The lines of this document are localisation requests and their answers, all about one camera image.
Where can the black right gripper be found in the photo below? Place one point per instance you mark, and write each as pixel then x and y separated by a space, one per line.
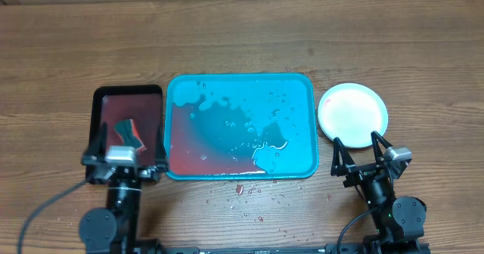
pixel 362 172

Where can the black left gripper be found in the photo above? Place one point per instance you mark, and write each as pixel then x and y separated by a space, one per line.
pixel 139 174

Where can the green and pink sponge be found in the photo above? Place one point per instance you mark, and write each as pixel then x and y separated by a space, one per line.
pixel 128 133

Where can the light blue plastic plate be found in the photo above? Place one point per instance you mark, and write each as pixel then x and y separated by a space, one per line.
pixel 351 112

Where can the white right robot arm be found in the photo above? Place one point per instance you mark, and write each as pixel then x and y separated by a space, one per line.
pixel 399 221

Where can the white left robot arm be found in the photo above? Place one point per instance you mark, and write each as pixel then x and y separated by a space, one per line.
pixel 114 227

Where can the black tray with red liquid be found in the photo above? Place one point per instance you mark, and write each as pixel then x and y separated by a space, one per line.
pixel 142 103

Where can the teal plastic tray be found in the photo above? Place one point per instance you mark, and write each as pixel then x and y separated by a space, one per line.
pixel 241 126

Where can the black rail at table edge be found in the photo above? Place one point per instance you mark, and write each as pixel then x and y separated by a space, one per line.
pixel 264 249

